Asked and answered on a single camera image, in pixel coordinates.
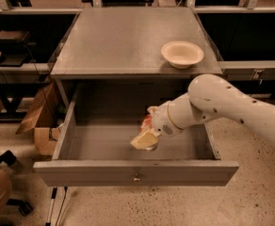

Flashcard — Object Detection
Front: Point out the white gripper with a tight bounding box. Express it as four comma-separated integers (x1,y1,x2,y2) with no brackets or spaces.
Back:
130,103,182,151

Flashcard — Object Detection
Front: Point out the red coke can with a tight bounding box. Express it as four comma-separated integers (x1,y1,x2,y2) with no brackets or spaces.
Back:
139,114,159,153

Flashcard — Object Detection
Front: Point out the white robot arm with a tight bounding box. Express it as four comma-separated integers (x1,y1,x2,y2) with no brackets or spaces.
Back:
131,74,275,150

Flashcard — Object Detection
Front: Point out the metal drawer knob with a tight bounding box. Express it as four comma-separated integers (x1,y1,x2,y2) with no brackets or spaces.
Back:
132,173,141,183

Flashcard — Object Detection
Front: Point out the open grey top drawer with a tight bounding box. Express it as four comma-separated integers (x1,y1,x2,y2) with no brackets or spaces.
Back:
34,83,239,186

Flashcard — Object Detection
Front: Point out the grey cabinet with top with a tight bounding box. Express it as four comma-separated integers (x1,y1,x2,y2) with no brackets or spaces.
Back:
48,6,224,111

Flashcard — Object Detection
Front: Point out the white paper bowl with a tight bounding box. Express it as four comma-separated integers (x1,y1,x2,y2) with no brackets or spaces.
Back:
161,41,204,69

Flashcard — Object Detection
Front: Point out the brown cardboard box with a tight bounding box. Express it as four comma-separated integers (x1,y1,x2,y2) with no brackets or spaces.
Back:
16,82,62,155

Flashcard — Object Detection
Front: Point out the metal cabinet leg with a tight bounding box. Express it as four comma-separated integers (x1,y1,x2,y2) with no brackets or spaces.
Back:
44,186,68,226

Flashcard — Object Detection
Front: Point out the black office chair base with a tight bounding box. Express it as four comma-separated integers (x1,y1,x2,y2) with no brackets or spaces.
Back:
0,150,34,218

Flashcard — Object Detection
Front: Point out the dark box on shelf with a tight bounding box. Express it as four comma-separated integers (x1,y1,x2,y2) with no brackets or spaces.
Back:
0,30,30,43

